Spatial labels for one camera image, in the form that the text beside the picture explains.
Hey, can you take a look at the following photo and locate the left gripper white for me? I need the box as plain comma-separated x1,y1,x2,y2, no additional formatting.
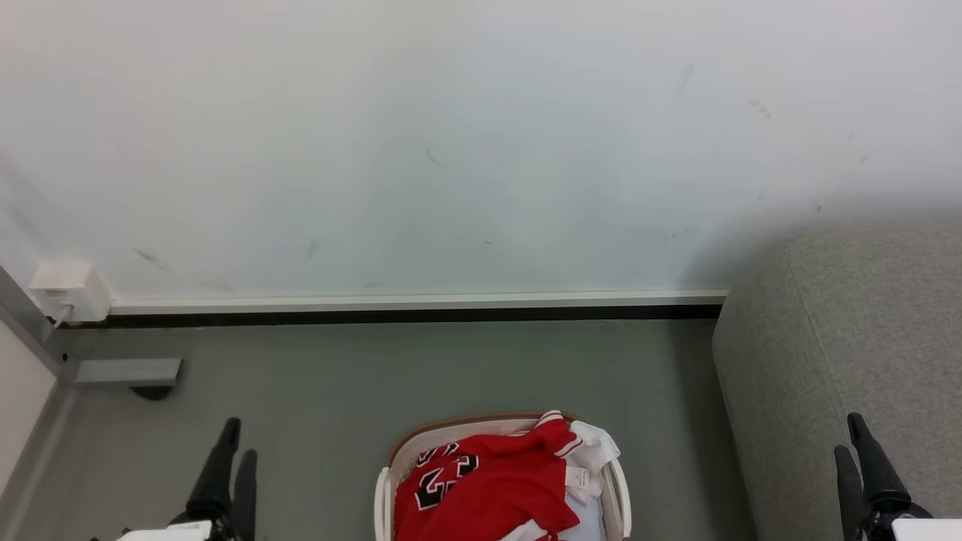
113,417,259,541

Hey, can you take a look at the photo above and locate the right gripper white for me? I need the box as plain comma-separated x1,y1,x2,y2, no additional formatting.
833,413,962,541

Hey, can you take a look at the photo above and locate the grey fabric sofa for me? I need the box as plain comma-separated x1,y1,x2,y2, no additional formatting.
712,221,962,541

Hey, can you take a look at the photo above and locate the white laundry basket brown rim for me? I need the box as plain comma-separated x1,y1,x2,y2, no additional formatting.
374,411,633,541

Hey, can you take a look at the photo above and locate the white and black baseboard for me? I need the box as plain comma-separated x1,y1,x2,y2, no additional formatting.
59,289,729,329

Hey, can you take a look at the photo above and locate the red basketball jersey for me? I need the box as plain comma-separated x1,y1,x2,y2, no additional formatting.
394,410,585,541

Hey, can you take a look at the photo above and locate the white garment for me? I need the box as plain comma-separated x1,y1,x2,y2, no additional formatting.
560,420,622,541

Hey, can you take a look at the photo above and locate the white wall socket box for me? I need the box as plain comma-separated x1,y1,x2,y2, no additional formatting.
28,261,113,325

